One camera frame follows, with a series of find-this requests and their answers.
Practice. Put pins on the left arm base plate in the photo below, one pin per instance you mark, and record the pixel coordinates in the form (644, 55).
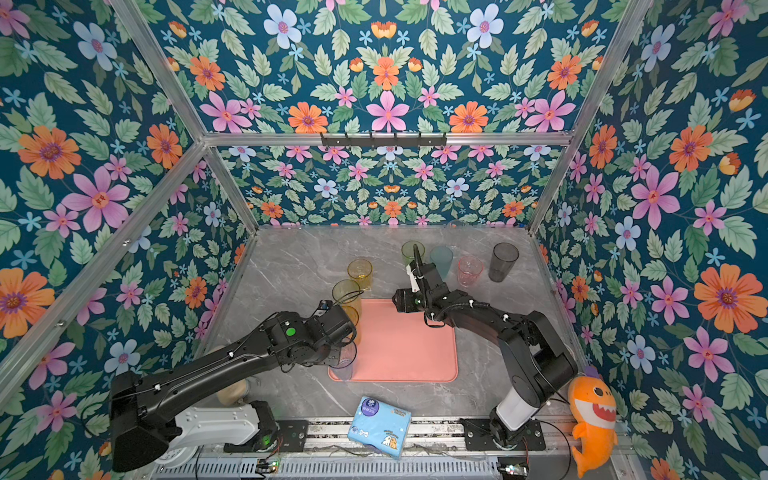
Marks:
(289, 436)

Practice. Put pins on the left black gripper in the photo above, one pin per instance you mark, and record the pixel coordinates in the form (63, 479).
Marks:
(333, 363)

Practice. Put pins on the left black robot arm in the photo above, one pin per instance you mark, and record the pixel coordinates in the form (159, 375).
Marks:
(143, 409)

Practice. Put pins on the blue tissue pack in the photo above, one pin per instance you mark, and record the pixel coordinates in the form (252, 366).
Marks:
(379, 425)

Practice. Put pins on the pink plastic tray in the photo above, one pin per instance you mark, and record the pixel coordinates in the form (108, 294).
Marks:
(398, 347)

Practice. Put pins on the white vent grille strip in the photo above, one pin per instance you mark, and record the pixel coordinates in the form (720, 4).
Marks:
(334, 468)

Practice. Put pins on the grey smoke tall glass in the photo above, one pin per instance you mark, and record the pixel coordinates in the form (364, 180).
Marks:
(504, 257)

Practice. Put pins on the short green glass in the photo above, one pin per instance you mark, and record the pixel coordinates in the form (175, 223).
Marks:
(412, 250)

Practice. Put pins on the black hook rail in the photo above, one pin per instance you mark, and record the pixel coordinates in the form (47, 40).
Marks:
(371, 140)

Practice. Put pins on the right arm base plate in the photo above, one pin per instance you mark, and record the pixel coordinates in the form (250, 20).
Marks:
(478, 436)

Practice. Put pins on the short amber glass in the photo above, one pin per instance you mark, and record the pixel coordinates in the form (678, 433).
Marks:
(361, 271)

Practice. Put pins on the light green tall glass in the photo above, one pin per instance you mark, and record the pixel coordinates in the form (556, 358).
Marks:
(347, 292)

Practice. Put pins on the short pink glass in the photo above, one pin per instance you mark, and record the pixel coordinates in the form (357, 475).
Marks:
(469, 270)

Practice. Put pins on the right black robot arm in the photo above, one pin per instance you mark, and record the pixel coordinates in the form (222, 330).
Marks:
(537, 361)

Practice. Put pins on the orange shark plush toy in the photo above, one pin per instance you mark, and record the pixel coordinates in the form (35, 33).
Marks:
(594, 409)

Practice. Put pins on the beige sponge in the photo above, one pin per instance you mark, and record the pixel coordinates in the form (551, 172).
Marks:
(233, 394)

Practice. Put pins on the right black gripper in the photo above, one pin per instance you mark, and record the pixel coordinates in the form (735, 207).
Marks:
(404, 300)

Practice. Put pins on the yellow tall glass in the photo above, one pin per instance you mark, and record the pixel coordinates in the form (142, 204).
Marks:
(354, 316)

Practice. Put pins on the teal tall glass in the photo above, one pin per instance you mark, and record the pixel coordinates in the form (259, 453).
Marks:
(442, 257)

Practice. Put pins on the blue tall glass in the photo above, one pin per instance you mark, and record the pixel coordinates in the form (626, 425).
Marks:
(345, 363)

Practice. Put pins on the white alarm clock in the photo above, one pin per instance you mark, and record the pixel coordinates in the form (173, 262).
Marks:
(176, 457)

